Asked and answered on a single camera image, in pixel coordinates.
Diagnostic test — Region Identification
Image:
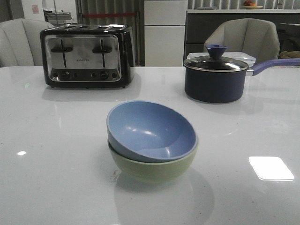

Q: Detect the blue bowl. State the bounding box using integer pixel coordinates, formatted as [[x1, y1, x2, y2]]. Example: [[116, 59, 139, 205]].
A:
[[106, 101, 198, 163]]

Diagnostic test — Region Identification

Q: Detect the green bowl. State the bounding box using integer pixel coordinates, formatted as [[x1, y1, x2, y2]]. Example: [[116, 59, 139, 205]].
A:
[[108, 137, 199, 184]]

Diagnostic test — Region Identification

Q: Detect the dark blue saucepan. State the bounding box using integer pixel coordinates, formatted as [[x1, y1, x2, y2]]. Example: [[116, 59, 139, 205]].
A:
[[185, 58, 300, 103]]

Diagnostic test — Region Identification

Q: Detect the glass pot lid blue knob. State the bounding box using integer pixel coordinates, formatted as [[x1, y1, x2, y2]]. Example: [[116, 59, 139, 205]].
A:
[[183, 44, 248, 72]]

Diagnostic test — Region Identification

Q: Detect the black chrome four-slot toaster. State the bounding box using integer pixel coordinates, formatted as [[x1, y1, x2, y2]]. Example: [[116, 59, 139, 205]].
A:
[[40, 24, 135, 88]]

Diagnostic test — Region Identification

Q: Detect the white refrigerator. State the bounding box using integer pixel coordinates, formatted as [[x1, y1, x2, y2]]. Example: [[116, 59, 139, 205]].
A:
[[144, 0, 188, 67]]

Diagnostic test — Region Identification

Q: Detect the grey kitchen counter cabinet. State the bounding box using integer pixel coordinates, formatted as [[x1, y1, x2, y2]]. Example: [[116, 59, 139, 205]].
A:
[[184, 9, 300, 58]]

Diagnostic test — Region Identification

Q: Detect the clear plastic container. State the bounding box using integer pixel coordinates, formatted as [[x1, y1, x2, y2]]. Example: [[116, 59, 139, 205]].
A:
[[187, 52, 256, 67]]

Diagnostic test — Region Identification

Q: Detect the beige chair right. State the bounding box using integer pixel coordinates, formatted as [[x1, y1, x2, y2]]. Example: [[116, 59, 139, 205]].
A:
[[203, 18, 280, 63]]

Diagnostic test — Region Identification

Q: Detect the beige chair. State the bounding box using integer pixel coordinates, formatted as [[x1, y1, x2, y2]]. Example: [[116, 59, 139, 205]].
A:
[[0, 18, 54, 67], [203, 18, 280, 63]]

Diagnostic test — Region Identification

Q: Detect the fruit bowl on counter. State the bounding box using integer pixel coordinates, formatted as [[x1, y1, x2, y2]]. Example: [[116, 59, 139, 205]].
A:
[[242, 0, 263, 9]]

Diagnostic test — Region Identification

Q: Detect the beige chair left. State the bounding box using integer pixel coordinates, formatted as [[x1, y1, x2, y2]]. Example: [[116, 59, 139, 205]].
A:
[[0, 18, 54, 67]]

